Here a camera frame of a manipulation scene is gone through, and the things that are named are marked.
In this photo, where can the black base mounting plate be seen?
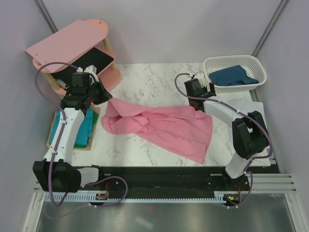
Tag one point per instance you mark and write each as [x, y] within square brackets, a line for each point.
[167, 181]

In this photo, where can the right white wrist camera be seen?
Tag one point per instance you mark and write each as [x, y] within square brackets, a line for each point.
[200, 76]

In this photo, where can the white folded cloth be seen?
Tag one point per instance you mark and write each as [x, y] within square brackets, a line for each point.
[248, 106]

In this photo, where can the pink tiered shelf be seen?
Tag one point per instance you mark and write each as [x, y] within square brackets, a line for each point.
[55, 52]

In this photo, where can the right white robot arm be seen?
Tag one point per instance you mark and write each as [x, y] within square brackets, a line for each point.
[249, 133]

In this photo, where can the blue t-shirt in basket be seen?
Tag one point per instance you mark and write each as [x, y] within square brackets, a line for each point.
[232, 76]

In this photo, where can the white slotted cable duct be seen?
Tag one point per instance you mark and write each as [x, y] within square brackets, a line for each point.
[91, 197]

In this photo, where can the white perforated plastic basket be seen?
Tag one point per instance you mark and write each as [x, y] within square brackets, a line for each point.
[252, 66]

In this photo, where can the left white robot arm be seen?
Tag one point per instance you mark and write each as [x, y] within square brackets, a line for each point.
[55, 172]

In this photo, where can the black tablet on shelf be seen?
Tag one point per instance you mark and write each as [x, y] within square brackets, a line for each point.
[94, 57]

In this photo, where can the wooden tray board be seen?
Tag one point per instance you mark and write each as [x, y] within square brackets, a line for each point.
[97, 110]

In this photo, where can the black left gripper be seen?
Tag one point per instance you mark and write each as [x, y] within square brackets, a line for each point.
[105, 95]

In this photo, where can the teal folded t-shirt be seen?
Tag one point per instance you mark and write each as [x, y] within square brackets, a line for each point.
[56, 121]

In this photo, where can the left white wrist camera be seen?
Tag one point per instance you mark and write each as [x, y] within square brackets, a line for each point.
[90, 69]

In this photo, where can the green folded t-shirt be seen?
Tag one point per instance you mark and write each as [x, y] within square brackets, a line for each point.
[85, 131]

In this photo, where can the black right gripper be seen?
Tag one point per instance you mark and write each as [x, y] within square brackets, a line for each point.
[212, 88]

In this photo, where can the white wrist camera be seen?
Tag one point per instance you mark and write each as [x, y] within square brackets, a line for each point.
[90, 69]
[200, 76]

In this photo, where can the pink t-shirt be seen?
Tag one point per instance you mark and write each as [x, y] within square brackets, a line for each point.
[178, 129]

